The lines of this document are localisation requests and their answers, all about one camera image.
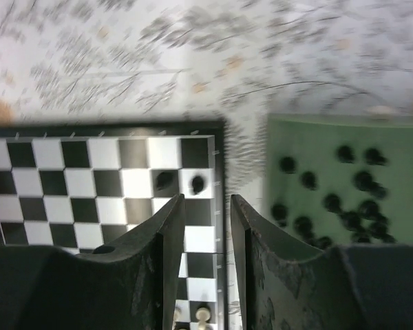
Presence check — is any green plastic tray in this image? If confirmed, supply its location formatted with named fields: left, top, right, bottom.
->
left=262, top=115, right=413, bottom=243

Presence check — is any black white chessboard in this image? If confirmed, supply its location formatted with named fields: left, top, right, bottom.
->
left=0, top=120, right=228, bottom=329

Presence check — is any white chess piece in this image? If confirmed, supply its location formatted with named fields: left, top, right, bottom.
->
left=195, top=307, right=211, bottom=330

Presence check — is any floral patterned tablecloth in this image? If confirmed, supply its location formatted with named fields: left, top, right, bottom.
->
left=0, top=0, right=413, bottom=330

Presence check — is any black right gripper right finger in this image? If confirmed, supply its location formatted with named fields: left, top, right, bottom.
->
left=230, top=195, right=413, bottom=330

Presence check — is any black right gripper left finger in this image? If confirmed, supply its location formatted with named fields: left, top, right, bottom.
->
left=0, top=195, right=185, bottom=329

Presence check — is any black pawn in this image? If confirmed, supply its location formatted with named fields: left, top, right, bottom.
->
left=190, top=174, right=207, bottom=195
left=156, top=171, right=173, bottom=191

